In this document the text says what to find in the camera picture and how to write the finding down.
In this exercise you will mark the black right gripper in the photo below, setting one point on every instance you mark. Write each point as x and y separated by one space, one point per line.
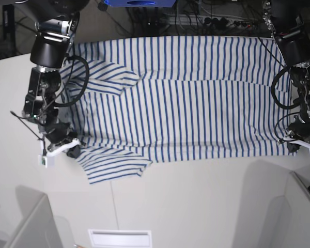
57 133

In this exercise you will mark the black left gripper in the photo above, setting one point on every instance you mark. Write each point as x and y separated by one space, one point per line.
298 131

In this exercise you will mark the blue white striped T-shirt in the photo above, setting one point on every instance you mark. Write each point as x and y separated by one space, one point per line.
175 98

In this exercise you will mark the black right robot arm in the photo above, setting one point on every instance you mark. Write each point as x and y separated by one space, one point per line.
56 23

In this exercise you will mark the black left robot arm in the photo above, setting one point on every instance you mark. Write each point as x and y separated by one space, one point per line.
284 20

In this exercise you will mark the grey right partition panel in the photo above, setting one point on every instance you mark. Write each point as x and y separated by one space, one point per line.
298 197

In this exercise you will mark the grey partition panel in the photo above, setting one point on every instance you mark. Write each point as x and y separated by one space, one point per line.
298 197
36 229

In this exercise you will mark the grey left partition panel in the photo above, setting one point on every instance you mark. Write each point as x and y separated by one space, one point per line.
36 229

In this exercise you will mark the white label plate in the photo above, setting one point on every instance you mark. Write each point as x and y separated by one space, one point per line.
120 238

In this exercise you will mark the blue box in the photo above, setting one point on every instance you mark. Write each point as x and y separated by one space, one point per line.
140 3

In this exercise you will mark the white power strip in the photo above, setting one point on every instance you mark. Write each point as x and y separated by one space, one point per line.
201 20

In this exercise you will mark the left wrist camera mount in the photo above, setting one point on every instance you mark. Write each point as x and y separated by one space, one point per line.
300 142

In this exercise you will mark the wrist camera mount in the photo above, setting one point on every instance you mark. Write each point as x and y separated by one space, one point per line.
47 157
300 142

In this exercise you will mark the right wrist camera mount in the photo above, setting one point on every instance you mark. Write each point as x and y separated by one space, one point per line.
47 157

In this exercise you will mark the black left floor post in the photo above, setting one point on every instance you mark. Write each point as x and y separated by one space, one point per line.
9 31

